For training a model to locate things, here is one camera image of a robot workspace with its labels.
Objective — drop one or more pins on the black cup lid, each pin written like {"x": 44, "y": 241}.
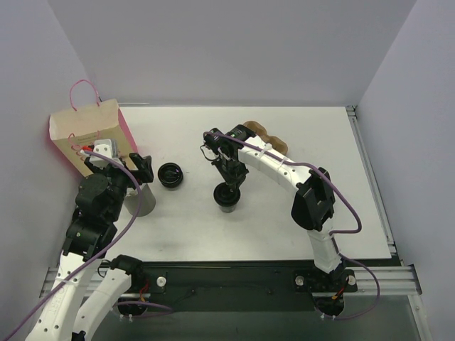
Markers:
{"x": 219, "y": 193}
{"x": 170, "y": 175}

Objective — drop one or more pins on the dark transparent coffee cup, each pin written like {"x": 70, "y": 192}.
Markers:
{"x": 227, "y": 206}

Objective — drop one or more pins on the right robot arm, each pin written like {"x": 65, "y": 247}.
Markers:
{"x": 312, "y": 191}

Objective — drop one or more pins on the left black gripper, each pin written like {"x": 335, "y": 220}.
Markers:
{"x": 133, "y": 172}

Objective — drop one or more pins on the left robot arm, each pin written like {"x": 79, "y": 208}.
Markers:
{"x": 108, "y": 202}

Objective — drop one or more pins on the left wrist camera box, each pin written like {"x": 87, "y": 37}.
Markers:
{"x": 104, "y": 147}

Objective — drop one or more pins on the pink and beige paper bag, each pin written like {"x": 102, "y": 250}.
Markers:
{"x": 79, "y": 126}

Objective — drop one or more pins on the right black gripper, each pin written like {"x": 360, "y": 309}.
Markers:
{"x": 232, "y": 176}

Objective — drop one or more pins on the brown cardboard cup carrier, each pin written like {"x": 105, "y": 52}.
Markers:
{"x": 276, "y": 142}

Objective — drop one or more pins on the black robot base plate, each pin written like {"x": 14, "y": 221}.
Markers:
{"x": 239, "y": 286}

